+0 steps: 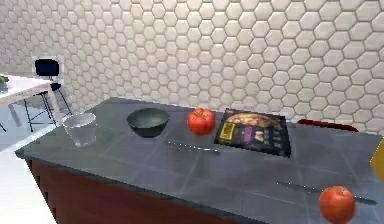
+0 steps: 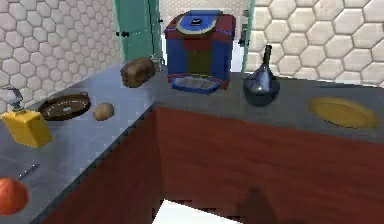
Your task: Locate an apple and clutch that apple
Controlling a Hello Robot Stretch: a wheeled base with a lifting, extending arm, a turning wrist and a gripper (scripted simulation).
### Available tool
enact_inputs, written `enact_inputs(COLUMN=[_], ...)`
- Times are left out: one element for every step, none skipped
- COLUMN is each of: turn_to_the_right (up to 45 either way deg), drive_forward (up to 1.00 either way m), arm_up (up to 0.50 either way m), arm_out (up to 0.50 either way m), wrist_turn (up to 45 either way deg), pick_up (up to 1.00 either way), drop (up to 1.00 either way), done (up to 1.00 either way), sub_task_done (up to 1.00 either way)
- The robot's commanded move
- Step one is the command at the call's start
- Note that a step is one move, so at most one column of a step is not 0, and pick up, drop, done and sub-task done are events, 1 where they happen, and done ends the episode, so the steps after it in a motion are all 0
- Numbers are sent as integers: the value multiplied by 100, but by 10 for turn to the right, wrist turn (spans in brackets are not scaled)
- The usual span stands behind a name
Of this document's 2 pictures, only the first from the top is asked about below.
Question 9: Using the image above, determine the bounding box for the red apple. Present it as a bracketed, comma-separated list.
[318, 185, 357, 224]

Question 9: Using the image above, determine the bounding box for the red tomato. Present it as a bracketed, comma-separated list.
[186, 107, 217, 137]

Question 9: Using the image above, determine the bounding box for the silver knife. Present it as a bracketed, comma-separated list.
[166, 140, 221, 156]
[276, 180, 379, 206]

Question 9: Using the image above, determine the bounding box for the dark green bowl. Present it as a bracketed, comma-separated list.
[126, 107, 171, 139]

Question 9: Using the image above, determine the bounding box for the grey top red counter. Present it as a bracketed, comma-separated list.
[14, 96, 384, 224]

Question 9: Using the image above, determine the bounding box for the dark printed book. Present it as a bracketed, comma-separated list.
[214, 108, 292, 158]

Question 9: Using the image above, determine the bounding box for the clear glass cup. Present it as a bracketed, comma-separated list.
[62, 112, 98, 148]

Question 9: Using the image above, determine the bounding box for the red chair back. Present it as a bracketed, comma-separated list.
[297, 118, 360, 133]

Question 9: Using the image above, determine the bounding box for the black chair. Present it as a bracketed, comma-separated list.
[23, 58, 73, 133]

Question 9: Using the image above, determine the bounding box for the white table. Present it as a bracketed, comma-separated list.
[0, 74, 64, 127]

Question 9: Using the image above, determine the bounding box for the yellow object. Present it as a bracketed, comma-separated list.
[369, 139, 384, 184]

